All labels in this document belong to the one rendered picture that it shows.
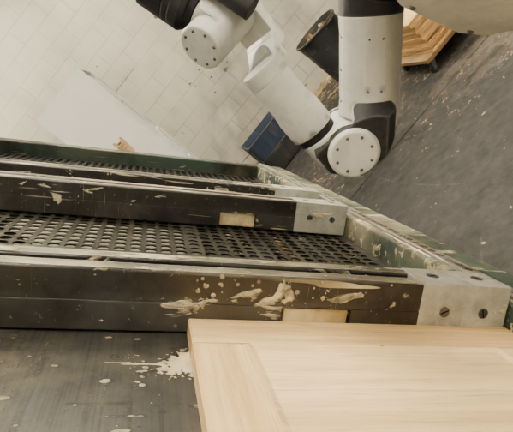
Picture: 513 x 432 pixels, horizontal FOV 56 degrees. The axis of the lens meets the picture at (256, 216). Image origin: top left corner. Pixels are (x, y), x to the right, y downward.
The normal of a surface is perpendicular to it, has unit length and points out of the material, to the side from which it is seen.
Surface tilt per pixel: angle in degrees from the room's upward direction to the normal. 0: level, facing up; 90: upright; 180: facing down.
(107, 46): 90
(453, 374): 57
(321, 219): 90
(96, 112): 90
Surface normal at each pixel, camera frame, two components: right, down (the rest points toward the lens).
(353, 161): -0.02, 0.47
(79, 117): 0.18, 0.25
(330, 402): 0.12, -0.97
